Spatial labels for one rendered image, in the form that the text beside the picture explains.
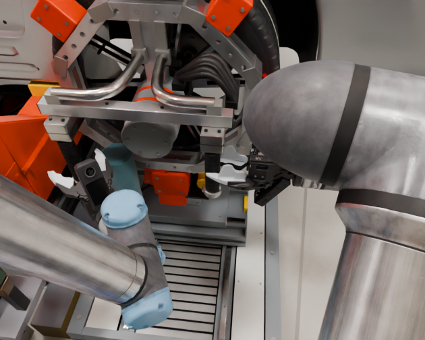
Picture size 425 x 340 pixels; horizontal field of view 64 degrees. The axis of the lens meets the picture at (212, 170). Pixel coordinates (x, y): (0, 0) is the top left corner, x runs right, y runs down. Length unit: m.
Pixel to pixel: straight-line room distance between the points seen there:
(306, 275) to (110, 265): 1.26
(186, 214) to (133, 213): 0.90
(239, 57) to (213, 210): 0.79
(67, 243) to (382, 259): 0.30
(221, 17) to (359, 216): 0.60
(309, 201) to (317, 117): 1.56
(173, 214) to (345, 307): 1.21
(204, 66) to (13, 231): 0.51
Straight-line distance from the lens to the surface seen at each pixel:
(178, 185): 1.18
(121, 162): 0.98
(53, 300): 1.51
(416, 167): 0.30
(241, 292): 1.46
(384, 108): 0.30
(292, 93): 0.31
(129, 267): 0.48
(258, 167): 0.74
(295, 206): 1.81
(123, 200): 0.59
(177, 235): 1.51
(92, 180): 0.75
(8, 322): 1.17
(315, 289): 1.60
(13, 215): 0.35
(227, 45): 0.83
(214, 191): 0.83
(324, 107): 0.29
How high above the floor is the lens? 1.42
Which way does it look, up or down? 48 degrees down
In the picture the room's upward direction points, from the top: straight up
